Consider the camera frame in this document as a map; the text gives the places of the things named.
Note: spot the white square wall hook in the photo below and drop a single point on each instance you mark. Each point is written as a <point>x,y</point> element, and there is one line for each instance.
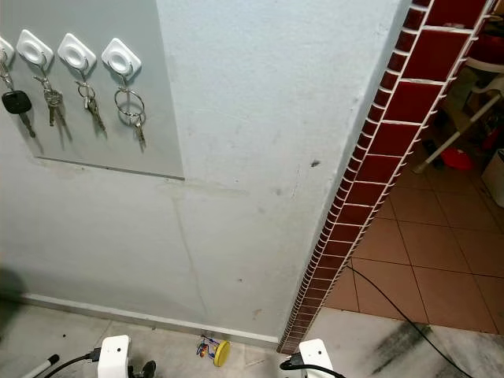
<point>121,57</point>
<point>35,48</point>
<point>5,52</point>
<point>76,52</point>

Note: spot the white plastic chair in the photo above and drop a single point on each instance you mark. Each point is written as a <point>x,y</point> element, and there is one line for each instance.
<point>465,118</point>

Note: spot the silver bunch of keys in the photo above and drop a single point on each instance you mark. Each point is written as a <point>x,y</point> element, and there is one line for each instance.
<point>54,100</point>

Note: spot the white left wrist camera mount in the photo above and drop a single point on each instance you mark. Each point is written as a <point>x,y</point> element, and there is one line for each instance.
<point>114,358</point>

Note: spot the grey wall board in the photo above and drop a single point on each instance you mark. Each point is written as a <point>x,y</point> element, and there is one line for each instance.
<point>126,161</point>

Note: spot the black headed car key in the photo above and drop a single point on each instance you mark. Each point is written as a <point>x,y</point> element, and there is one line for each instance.
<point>16,101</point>

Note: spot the red plastic bowl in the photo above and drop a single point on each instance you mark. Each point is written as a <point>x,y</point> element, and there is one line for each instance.
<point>458,158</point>

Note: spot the red tiled wall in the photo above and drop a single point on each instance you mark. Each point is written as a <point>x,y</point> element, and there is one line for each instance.
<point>394,126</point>

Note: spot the white plastic container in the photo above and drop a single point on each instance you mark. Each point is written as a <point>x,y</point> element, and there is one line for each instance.
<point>494,177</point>

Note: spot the white skirting board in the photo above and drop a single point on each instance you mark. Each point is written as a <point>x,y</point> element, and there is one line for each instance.
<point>150,320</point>

